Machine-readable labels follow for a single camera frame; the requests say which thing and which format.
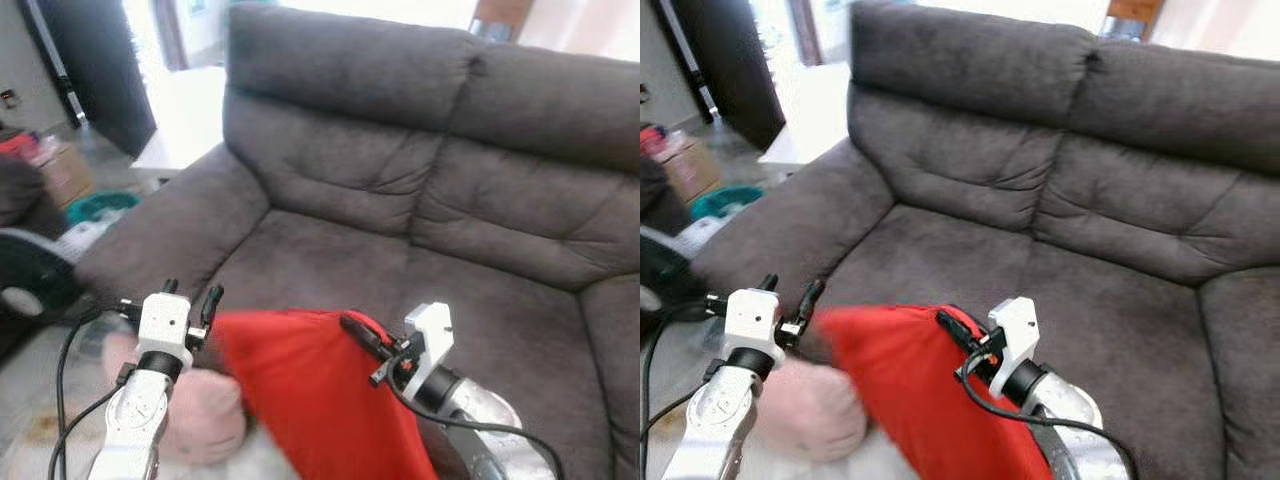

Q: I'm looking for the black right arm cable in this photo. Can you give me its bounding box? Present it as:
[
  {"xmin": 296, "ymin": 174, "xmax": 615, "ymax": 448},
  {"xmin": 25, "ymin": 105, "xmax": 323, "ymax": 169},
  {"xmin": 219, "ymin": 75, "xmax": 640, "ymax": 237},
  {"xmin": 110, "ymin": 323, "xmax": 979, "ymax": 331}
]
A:
[
  {"xmin": 958, "ymin": 350, "xmax": 1141, "ymax": 480},
  {"xmin": 385, "ymin": 375, "xmax": 566, "ymax": 480}
]

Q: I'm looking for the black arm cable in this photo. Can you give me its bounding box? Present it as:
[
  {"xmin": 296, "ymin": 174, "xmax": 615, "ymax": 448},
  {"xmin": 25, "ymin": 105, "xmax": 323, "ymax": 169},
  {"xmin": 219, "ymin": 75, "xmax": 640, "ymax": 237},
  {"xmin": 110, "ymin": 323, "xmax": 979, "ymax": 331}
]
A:
[
  {"xmin": 48, "ymin": 298, "xmax": 143, "ymax": 480},
  {"xmin": 640, "ymin": 296, "xmax": 726, "ymax": 480},
  {"xmin": 385, "ymin": 375, "xmax": 566, "ymax": 480},
  {"xmin": 958, "ymin": 350, "xmax": 1141, "ymax": 480}
]

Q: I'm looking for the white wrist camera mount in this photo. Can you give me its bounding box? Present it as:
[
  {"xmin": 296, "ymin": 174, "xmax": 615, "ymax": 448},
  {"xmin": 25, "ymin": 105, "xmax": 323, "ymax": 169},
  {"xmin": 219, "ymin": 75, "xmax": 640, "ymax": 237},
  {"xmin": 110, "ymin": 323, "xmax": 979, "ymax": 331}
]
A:
[
  {"xmin": 988, "ymin": 297, "xmax": 1041, "ymax": 373},
  {"xmin": 137, "ymin": 293, "xmax": 193, "ymax": 346},
  {"xmin": 403, "ymin": 302, "xmax": 455, "ymax": 376},
  {"xmin": 722, "ymin": 288, "xmax": 781, "ymax": 349}
]

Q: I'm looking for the black floor fan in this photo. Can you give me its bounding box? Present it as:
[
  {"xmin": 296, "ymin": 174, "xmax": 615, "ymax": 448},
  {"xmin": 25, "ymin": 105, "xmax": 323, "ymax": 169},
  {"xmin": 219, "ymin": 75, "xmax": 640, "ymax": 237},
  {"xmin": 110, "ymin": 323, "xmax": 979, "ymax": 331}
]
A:
[
  {"xmin": 0, "ymin": 228, "xmax": 89, "ymax": 351},
  {"xmin": 640, "ymin": 225, "xmax": 701, "ymax": 326}
]

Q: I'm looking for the red pillow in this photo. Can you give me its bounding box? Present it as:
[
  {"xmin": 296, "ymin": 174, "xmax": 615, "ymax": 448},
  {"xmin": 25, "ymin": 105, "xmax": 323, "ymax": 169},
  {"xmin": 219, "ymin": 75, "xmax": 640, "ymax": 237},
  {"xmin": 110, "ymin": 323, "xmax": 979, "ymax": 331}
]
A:
[
  {"xmin": 815, "ymin": 305, "xmax": 1051, "ymax": 480},
  {"xmin": 208, "ymin": 308, "xmax": 441, "ymax": 480}
]

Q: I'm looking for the dark door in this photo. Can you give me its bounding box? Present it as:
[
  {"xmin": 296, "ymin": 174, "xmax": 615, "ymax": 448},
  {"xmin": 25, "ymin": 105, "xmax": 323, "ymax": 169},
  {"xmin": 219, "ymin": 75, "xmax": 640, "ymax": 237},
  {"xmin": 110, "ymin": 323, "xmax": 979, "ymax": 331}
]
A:
[
  {"xmin": 655, "ymin": 0, "xmax": 786, "ymax": 151},
  {"xmin": 22, "ymin": 0, "xmax": 158, "ymax": 159}
]

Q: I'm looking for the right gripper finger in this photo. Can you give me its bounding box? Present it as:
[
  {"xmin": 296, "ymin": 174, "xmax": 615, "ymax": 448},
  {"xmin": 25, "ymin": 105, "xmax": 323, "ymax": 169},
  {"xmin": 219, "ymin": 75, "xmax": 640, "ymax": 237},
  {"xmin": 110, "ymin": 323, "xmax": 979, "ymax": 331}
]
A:
[
  {"xmin": 935, "ymin": 308, "xmax": 986, "ymax": 356},
  {"xmin": 340, "ymin": 313, "xmax": 396, "ymax": 363}
]

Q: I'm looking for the white table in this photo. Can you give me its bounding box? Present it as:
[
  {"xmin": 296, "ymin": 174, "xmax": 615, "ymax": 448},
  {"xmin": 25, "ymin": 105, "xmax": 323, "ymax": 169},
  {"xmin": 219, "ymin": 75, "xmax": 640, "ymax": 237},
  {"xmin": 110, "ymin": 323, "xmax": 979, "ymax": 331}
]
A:
[
  {"xmin": 130, "ymin": 62, "xmax": 231, "ymax": 186},
  {"xmin": 757, "ymin": 60, "xmax": 851, "ymax": 176}
]

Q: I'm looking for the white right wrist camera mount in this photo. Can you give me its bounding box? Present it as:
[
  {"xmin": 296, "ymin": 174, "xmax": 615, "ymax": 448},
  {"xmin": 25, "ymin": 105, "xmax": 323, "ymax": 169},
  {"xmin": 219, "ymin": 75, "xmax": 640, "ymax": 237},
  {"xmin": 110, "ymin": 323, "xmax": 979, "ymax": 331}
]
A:
[
  {"xmin": 988, "ymin": 297, "xmax": 1041, "ymax": 373},
  {"xmin": 403, "ymin": 302, "xmax": 455, "ymax": 376}
]

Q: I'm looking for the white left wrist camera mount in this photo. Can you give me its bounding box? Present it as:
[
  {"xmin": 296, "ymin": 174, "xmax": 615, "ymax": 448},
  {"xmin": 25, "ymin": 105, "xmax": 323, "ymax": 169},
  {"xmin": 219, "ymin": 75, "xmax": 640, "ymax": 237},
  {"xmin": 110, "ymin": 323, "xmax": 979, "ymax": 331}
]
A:
[
  {"xmin": 722, "ymin": 288, "xmax": 781, "ymax": 349},
  {"xmin": 137, "ymin": 293, "xmax": 193, "ymax": 346}
]

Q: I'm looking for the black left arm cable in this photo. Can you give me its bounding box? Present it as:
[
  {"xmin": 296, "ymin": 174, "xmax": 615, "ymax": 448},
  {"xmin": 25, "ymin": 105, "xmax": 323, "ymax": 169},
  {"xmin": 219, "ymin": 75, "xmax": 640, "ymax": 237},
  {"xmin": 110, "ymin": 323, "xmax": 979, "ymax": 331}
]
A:
[
  {"xmin": 48, "ymin": 298, "xmax": 143, "ymax": 480},
  {"xmin": 640, "ymin": 296, "xmax": 726, "ymax": 480}
]

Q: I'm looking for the teal plastic basket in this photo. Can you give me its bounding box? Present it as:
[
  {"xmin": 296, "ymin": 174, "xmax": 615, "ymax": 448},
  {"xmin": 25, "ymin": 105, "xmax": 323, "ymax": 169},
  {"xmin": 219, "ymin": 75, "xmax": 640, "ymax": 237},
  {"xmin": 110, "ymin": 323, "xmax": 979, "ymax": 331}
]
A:
[
  {"xmin": 65, "ymin": 188, "xmax": 141, "ymax": 227},
  {"xmin": 690, "ymin": 185, "xmax": 766, "ymax": 223}
]

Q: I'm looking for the brown wooden furniture piece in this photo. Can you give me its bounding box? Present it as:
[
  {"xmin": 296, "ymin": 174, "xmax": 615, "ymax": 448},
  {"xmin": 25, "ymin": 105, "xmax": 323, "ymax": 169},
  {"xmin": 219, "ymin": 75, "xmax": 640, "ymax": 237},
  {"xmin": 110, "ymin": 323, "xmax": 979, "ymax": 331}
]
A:
[
  {"xmin": 470, "ymin": 0, "xmax": 536, "ymax": 43},
  {"xmin": 1105, "ymin": 0, "xmax": 1166, "ymax": 41}
]

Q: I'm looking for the small brown cardboard box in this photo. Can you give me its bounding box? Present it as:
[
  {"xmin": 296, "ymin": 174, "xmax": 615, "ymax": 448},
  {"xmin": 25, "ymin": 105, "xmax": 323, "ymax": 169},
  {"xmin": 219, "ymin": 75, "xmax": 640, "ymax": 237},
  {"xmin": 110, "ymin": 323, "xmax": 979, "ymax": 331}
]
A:
[
  {"xmin": 662, "ymin": 135, "xmax": 723, "ymax": 206},
  {"xmin": 38, "ymin": 140, "xmax": 96, "ymax": 209}
]

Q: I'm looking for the short grey fabric sofa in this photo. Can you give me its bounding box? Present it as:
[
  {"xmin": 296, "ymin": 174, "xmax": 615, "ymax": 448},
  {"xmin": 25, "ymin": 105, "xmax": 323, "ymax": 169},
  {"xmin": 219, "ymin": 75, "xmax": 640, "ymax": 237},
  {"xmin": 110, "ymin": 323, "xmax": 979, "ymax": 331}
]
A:
[
  {"xmin": 690, "ymin": 0, "xmax": 1280, "ymax": 480},
  {"xmin": 75, "ymin": 0, "xmax": 641, "ymax": 480}
]

